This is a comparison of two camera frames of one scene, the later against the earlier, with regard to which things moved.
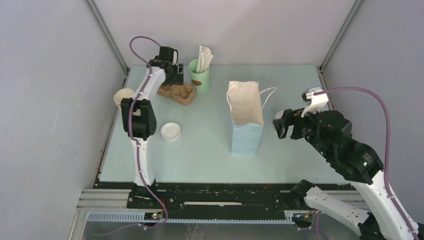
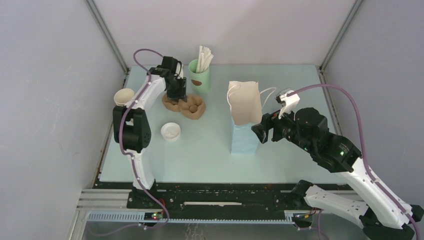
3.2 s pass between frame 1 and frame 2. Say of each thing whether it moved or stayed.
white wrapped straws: stayed
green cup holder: stayed
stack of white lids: stayed
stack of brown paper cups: stayed
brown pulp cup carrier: moved
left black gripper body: moved
